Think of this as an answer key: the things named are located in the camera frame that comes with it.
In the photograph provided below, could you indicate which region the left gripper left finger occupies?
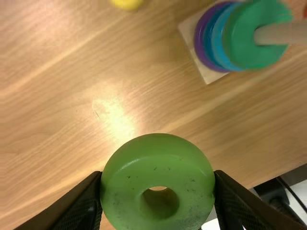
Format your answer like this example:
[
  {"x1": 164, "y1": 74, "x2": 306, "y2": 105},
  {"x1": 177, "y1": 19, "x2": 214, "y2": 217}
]
[{"x1": 13, "y1": 170, "x2": 106, "y2": 230}]

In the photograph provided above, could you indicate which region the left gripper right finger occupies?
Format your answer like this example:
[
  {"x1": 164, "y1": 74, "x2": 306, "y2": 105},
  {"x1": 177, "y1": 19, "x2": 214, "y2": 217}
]
[{"x1": 213, "y1": 169, "x2": 305, "y2": 230}]

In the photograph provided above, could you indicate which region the light green ring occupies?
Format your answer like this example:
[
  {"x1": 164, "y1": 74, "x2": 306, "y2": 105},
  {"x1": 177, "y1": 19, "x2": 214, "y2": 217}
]
[{"x1": 99, "y1": 133, "x2": 216, "y2": 230}]

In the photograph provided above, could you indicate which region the wooden peg base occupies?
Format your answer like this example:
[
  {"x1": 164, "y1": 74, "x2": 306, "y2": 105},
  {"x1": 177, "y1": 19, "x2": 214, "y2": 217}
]
[{"x1": 177, "y1": 9, "x2": 307, "y2": 86}]

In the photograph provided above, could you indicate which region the black cable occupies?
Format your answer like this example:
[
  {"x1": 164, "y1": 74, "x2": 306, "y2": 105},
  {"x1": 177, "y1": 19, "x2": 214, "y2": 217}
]
[{"x1": 275, "y1": 176, "x2": 307, "y2": 211}]

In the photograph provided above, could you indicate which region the dark green ring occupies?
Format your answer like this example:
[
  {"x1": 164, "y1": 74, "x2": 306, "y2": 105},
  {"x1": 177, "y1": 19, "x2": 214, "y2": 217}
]
[{"x1": 225, "y1": 0, "x2": 294, "y2": 71}]

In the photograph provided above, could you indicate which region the light blue ring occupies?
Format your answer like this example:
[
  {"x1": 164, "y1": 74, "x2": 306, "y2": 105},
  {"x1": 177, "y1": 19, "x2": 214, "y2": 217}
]
[{"x1": 212, "y1": 1, "x2": 245, "y2": 72}]

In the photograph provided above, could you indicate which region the purple ring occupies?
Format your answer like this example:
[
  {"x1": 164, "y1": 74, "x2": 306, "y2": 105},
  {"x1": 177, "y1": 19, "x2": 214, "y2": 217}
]
[{"x1": 193, "y1": 1, "x2": 231, "y2": 74}]

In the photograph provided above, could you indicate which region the dark blue ring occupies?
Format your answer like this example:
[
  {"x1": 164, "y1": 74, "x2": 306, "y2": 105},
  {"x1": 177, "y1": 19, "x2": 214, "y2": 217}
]
[{"x1": 202, "y1": 2, "x2": 228, "y2": 70}]

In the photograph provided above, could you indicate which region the yellow ring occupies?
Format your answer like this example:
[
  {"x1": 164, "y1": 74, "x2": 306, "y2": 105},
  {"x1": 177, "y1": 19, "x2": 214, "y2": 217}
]
[{"x1": 107, "y1": 0, "x2": 142, "y2": 11}]

